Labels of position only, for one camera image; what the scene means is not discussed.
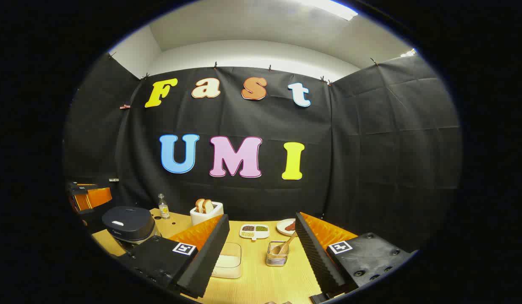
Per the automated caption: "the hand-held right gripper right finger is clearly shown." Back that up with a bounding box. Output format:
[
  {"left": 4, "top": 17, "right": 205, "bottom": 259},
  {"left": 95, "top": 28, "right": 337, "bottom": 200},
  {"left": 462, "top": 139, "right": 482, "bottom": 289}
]
[{"left": 295, "top": 212, "right": 418, "bottom": 302}]

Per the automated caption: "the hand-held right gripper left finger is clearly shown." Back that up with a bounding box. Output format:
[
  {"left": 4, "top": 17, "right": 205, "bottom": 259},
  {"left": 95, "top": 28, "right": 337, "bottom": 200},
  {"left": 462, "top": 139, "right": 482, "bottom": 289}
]
[{"left": 117, "top": 214, "right": 230, "bottom": 299}]

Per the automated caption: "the clear rice box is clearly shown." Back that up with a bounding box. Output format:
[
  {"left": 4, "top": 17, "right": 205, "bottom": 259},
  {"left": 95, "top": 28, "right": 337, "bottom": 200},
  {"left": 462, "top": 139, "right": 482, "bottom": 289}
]
[{"left": 210, "top": 242, "right": 242, "bottom": 279}]

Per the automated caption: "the wooden spoon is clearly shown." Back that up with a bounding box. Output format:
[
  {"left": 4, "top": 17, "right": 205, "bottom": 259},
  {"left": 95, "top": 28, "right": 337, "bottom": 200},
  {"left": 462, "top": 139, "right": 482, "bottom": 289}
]
[{"left": 271, "top": 231, "right": 298, "bottom": 255}]

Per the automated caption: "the black silver rice cooker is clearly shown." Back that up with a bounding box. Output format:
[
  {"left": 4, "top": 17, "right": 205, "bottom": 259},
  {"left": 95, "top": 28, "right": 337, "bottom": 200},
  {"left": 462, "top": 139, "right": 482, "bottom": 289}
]
[{"left": 102, "top": 206, "right": 160, "bottom": 245}]

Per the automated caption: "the clear chopstick holder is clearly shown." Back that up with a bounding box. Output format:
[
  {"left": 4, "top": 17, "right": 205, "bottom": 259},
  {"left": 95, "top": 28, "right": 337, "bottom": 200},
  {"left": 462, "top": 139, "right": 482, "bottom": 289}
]
[{"left": 266, "top": 241, "right": 290, "bottom": 267}]

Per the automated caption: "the white toaster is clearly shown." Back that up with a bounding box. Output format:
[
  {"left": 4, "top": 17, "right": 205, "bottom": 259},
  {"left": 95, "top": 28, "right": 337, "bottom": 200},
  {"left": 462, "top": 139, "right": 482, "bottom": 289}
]
[{"left": 190, "top": 201, "right": 224, "bottom": 225}]

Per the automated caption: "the white round plate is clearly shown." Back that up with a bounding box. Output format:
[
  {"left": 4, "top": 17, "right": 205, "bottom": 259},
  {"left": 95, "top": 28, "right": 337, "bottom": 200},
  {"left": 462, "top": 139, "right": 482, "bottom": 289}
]
[{"left": 276, "top": 218, "right": 297, "bottom": 236}]

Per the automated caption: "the white divided bean dish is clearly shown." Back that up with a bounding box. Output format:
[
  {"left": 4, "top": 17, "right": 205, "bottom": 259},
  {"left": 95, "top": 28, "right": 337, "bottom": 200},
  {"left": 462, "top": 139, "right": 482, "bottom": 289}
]
[{"left": 239, "top": 224, "right": 270, "bottom": 242}]

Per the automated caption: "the small glass bottle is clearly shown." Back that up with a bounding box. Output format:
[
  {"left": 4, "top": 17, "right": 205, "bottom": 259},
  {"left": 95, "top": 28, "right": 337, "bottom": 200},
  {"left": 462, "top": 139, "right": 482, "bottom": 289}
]
[{"left": 158, "top": 193, "right": 170, "bottom": 220}]

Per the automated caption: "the black backdrop cloth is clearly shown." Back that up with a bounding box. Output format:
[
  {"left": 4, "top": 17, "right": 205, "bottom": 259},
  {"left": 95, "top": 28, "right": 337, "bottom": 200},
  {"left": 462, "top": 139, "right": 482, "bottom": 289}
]
[{"left": 63, "top": 53, "right": 462, "bottom": 254}]

